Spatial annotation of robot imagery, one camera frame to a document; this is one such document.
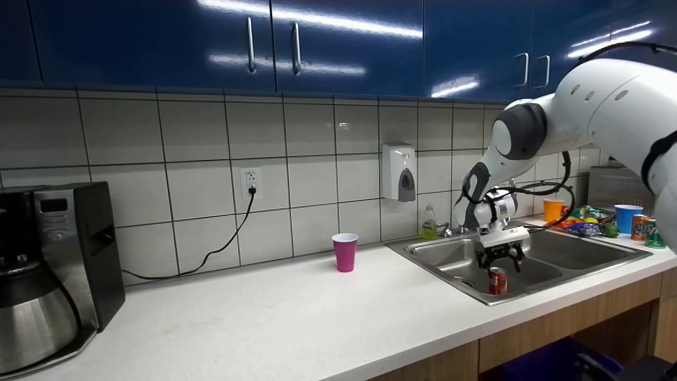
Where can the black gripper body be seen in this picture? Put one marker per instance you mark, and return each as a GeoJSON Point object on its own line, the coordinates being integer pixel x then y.
{"type": "Point", "coordinates": [504, 251]}

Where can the red Coca Cola can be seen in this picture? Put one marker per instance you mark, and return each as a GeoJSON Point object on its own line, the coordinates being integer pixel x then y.
{"type": "Point", "coordinates": [498, 280]}

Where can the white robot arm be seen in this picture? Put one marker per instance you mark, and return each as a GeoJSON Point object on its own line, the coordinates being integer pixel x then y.
{"type": "Point", "coordinates": [627, 108]}

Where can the stainless steel double sink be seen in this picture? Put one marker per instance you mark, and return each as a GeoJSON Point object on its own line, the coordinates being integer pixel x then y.
{"type": "Point", "coordinates": [552, 259]}

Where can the orange cup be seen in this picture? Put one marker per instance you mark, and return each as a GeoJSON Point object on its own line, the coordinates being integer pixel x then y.
{"type": "Point", "coordinates": [553, 210]}

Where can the pile of snack packets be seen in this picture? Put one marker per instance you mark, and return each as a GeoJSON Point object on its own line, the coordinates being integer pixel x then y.
{"type": "Point", "coordinates": [592, 220]}

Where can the green dish soap bottle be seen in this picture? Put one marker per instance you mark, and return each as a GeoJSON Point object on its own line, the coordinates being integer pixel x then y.
{"type": "Point", "coordinates": [429, 224]}

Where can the blue cup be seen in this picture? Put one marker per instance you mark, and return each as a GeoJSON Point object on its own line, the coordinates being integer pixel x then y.
{"type": "Point", "coordinates": [626, 216]}

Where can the wooden base cabinets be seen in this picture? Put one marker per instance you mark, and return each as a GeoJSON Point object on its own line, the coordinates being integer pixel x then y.
{"type": "Point", "coordinates": [630, 323]}

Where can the blue bin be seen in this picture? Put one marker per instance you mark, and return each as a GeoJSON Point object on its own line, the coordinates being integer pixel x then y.
{"type": "Point", "coordinates": [553, 362]}

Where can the white soap dispenser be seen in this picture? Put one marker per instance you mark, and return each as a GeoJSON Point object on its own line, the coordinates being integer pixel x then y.
{"type": "Point", "coordinates": [398, 172]}

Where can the pink plastic cup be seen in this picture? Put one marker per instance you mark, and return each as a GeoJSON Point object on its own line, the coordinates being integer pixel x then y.
{"type": "Point", "coordinates": [346, 247]}

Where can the blue upper cabinets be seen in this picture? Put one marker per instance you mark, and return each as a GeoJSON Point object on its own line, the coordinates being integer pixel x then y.
{"type": "Point", "coordinates": [416, 50]}

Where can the black steel coffee maker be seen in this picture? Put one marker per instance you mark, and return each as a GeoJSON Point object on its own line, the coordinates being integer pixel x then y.
{"type": "Point", "coordinates": [60, 273]}

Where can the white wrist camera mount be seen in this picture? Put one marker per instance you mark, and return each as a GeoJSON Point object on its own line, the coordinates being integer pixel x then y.
{"type": "Point", "coordinates": [504, 237]}

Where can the white wall outlet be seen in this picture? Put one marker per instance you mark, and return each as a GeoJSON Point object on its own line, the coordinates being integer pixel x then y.
{"type": "Point", "coordinates": [251, 178]}

